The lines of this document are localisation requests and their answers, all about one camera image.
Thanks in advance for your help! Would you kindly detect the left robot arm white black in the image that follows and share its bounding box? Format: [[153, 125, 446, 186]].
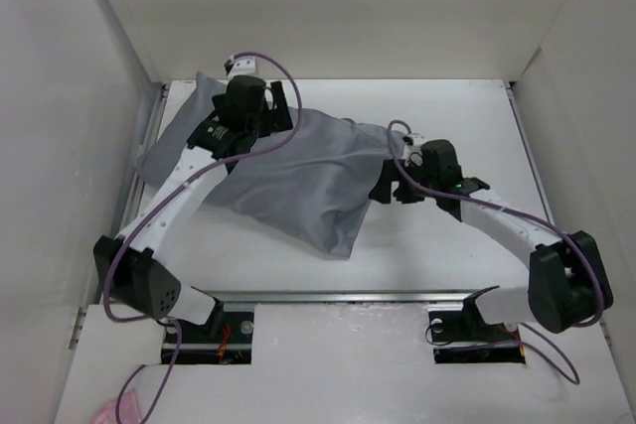
[[93, 75, 296, 342]]

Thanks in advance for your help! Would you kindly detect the aluminium rail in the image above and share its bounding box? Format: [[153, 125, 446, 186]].
[[500, 81, 557, 226], [208, 290, 476, 304], [109, 83, 170, 236]]

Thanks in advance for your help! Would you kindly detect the pink plastic bag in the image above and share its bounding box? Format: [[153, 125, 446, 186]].
[[91, 390, 142, 424]]

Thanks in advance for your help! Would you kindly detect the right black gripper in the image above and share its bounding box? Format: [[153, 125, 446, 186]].
[[367, 159, 439, 204]]

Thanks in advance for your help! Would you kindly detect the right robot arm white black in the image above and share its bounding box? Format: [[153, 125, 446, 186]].
[[370, 135, 614, 339]]

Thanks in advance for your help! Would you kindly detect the front aluminium rail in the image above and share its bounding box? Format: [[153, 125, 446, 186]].
[[208, 290, 476, 304]]

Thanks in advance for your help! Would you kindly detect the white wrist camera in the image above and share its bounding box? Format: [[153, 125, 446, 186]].
[[224, 56, 258, 79], [402, 133, 425, 161]]

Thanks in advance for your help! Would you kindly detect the right aluminium rail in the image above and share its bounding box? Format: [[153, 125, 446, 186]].
[[500, 81, 557, 226]]

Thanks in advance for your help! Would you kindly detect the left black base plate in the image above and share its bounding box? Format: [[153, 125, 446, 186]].
[[175, 305, 254, 365]]

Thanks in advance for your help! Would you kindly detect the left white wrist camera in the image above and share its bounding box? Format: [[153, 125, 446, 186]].
[[224, 56, 258, 79]]

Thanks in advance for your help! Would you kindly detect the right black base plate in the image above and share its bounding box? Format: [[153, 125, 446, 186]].
[[425, 307, 526, 364]]

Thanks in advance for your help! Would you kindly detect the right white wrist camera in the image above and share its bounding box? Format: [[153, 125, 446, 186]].
[[402, 133, 425, 161]]

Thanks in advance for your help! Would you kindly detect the left aluminium rail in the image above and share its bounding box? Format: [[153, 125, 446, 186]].
[[109, 83, 170, 236]]

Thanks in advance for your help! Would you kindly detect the grey pillowcase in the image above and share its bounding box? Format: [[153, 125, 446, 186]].
[[134, 70, 409, 262]]

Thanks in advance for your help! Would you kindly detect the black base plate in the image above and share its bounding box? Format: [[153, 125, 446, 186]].
[[425, 307, 526, 364], [175, 305, 254, 365]]

